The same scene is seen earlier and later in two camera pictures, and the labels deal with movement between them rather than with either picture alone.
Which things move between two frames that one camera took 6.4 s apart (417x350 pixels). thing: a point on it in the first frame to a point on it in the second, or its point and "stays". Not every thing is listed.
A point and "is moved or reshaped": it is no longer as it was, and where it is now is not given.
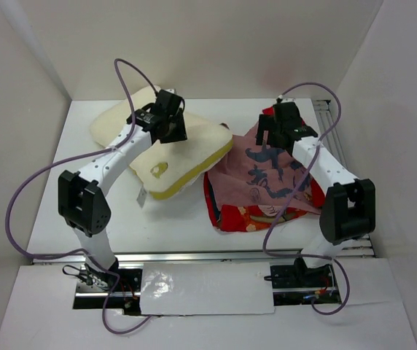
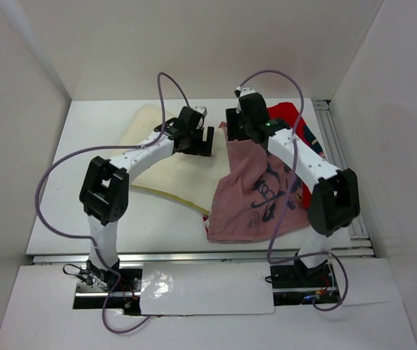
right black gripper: (266, 122) to (232, 115)
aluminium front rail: (181, 257) stays
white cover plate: (206, 288) stays
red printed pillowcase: (248, 187) is moved or reshaped
